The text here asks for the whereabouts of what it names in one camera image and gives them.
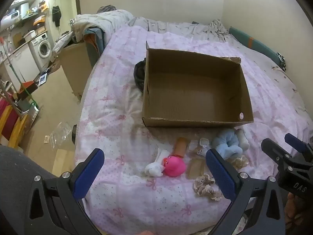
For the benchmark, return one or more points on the white duvet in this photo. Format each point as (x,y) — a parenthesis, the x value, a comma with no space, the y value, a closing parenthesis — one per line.
(117,19)

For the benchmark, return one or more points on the person's right hand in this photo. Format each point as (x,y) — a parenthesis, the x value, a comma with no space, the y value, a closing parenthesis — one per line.
(292,208)

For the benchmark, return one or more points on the yellow wooden chair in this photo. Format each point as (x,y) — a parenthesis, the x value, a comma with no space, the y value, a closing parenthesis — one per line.
(14,124)

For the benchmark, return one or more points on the cream plush roll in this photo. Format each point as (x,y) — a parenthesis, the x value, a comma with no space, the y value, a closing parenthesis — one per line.
(242,138)

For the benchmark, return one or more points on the pink bow-print blanket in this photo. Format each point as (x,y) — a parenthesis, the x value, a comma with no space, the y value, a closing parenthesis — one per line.
(122,107)

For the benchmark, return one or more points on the tan cylinder tube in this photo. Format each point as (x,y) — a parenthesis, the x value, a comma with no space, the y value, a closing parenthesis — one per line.
(181,145)

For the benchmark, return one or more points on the clear plastic bag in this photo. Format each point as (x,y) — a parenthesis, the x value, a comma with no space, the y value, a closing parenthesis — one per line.
(60,134)

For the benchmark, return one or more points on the light blue fluffy plush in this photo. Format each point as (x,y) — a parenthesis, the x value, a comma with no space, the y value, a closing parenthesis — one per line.
(226,144)

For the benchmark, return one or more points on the white kitchen counter cabinet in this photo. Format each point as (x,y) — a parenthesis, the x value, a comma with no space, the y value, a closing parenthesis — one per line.
(17,63)

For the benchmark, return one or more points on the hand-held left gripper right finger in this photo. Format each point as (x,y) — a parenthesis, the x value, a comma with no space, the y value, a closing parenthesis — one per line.
(220,173)

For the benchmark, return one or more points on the white rabbit plush toy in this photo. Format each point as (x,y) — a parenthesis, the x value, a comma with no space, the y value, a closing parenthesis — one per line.
(155,165)

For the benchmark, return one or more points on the folded blue orange cloths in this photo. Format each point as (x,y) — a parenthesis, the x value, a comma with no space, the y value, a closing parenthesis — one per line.
(96,41)

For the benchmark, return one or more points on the black hanging garment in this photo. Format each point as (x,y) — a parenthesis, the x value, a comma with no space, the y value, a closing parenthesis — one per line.
(56,16)

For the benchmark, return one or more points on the white floral bed sheet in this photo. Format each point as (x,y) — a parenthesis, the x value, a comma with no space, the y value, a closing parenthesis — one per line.
(281,85)

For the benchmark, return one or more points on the small white googly-eyed figure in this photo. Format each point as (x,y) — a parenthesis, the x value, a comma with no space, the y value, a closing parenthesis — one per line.
(201,151)

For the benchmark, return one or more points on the flat cardboard piece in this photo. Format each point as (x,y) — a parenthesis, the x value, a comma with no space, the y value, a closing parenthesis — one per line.
(63,161)

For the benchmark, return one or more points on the teal pillow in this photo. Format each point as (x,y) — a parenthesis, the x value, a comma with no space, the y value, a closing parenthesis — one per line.
(259,45)

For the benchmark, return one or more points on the patterned crumpled cloth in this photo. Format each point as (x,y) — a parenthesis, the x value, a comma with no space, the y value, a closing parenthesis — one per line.
(218,29)

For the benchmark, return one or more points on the beige lace scrunchie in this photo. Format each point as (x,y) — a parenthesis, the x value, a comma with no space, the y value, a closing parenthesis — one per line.
(206,187)

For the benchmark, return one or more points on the wooden bedside cabinet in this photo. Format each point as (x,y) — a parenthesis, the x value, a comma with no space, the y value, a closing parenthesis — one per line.
(73,68)

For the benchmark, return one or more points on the white washing machine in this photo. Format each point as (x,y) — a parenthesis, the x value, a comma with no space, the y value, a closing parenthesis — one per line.
(42,50)

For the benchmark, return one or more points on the brown cardboard box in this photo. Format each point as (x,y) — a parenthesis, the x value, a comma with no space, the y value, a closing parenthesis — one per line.
(193,90)

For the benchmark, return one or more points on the black mesh cloth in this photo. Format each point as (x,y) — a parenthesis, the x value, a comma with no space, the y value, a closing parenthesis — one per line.
(139,74)

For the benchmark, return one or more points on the cream white scrunchie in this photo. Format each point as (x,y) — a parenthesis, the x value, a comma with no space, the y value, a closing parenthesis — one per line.
(240,162)

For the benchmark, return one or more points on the translucent tan packet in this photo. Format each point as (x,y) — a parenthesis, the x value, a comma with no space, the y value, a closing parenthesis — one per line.
(195,168)

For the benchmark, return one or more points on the white microwave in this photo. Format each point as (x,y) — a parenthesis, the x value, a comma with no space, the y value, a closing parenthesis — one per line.
(11,15)

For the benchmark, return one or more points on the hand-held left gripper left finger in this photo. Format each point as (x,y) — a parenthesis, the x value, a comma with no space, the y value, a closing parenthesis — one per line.
(89,173)

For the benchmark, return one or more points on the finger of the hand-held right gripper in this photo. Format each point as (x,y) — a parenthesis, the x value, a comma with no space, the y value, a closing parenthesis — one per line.
(275,151)
(296,143)

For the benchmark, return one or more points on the green broom stick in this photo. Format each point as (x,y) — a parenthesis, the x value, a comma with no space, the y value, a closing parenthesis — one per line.
(18,76)

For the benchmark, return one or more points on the pink rubber duck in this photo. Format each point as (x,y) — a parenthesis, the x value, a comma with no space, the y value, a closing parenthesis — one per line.
(173,166)

